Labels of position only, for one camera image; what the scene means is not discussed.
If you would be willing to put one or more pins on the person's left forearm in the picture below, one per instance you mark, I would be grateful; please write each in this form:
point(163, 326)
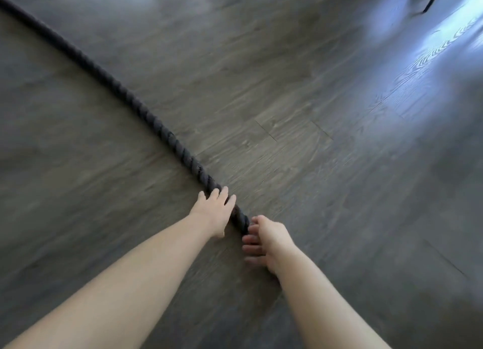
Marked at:
point(113, 288)

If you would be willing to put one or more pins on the person's right hand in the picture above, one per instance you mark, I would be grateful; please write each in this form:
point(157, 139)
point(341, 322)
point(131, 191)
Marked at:
point(271, 243)

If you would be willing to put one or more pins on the person's left hand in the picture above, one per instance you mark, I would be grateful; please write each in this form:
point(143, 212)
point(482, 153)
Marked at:
point(213, 213)

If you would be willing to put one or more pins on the person's right forearm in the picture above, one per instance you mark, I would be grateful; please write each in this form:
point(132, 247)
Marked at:
point(324, 311)

